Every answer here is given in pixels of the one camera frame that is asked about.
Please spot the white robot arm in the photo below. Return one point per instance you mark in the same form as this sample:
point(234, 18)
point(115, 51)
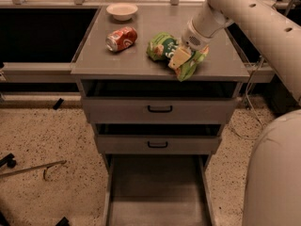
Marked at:
point(273, 180)

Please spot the white ceramic bowl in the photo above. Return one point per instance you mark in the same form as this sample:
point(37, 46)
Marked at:
point(122, 11)

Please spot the grey drawer cabinet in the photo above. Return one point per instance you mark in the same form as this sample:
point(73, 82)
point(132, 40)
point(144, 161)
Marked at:
point(95, 62)

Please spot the metal rod on floor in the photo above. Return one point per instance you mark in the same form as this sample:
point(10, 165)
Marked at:
point(21, 171)

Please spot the grey side rail left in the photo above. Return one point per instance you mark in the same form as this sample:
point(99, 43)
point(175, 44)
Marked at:
point(36, 73)

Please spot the grey bottom drawer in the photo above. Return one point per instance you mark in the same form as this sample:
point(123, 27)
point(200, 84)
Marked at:
point(157, 190)

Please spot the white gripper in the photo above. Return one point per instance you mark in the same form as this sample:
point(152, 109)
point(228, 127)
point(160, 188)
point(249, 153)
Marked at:
point(193, 38)

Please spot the grey top drawer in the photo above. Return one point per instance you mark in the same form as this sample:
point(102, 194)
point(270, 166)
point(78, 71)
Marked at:
point(137, 101)

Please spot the green rice chip bag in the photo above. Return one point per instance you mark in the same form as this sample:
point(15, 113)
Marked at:
point(162, 47)

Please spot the crushed orange soda can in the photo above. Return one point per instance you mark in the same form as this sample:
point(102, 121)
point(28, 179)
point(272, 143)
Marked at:
point(121, 39)

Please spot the grey middle drawer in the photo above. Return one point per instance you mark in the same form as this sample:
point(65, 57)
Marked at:
point(158, 138)

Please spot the grey drawer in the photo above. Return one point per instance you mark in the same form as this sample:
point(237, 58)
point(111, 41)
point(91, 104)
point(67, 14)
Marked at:
point(158, 138)
point(157, 190)
point(137, 101)

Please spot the black caster wheel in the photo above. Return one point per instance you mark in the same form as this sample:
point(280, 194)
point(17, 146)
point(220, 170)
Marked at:
point(8, 160)

